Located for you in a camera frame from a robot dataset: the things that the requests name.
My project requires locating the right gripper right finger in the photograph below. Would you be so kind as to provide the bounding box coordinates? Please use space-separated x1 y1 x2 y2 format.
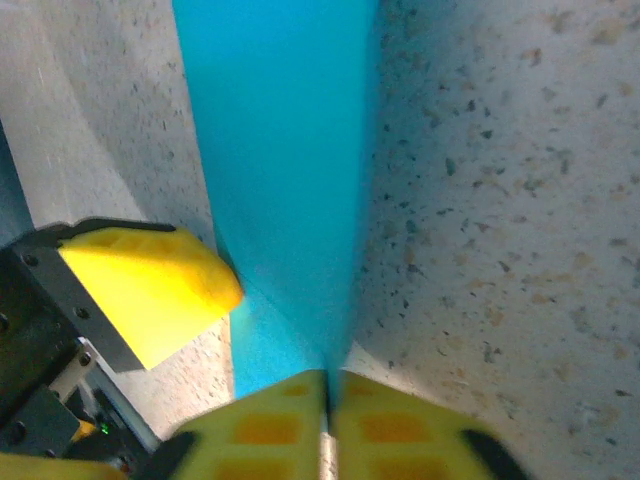
329 369 534 480

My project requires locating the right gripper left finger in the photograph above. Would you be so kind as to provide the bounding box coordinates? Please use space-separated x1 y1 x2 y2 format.
144 369 329 480

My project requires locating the blue cloth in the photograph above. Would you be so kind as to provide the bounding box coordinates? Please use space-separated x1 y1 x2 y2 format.
172 0 382 401

